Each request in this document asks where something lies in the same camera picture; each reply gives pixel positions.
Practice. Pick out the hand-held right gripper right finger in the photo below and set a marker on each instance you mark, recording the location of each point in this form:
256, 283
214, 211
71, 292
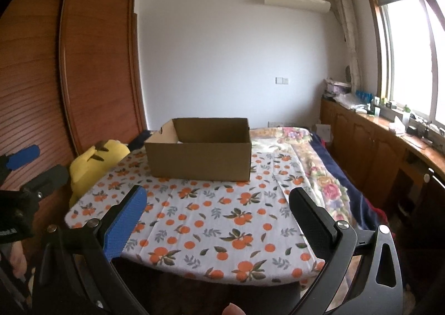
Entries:
309, 221

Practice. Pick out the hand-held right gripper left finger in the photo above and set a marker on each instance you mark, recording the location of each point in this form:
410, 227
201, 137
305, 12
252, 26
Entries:
128, 224

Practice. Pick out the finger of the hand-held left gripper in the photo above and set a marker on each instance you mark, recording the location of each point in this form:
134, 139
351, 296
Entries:
22, 158
50, 177

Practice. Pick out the brown cardboard box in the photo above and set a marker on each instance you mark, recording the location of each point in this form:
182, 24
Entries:
198, 162

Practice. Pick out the person's left hand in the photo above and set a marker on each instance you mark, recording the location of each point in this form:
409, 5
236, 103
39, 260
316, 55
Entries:
17, 259

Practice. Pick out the person's right hand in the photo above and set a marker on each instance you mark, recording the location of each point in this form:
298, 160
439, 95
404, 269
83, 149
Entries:
233, 309

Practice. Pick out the yellow plush toy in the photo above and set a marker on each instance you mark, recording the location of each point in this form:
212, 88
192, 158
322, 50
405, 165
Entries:
87, 169

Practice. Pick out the floral blanket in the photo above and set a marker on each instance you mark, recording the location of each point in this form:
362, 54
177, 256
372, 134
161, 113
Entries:
326, 182

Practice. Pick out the navy blue blanket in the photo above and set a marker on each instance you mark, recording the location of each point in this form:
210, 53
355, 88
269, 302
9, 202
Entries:
354, 193

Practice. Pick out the orange print tablecloth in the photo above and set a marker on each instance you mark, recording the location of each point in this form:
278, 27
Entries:
208, 217

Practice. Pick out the white paper bag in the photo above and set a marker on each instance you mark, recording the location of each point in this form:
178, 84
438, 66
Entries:
322, 132

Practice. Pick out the long wooden cabinet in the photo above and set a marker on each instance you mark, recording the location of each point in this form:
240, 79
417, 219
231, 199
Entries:
368, 141

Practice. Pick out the wooden wardrobe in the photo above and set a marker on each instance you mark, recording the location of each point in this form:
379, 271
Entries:
94, 68

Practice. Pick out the white plastic bags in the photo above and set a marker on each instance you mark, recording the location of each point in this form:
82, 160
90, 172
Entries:
351, 101

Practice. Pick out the tissue pack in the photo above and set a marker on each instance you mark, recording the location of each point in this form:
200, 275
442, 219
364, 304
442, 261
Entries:
396, 124

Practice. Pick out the pink box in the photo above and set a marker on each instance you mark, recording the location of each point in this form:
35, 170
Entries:
337, 87

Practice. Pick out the blue bottles pack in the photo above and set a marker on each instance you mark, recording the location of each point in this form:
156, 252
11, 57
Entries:
363, 95

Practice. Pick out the green cap bottle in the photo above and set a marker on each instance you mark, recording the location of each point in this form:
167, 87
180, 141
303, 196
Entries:
406, 113

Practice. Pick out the window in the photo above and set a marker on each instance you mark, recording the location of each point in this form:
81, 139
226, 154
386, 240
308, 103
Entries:
406, 57

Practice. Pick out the white wall switch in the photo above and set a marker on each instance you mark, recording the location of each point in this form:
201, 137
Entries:
282, 81

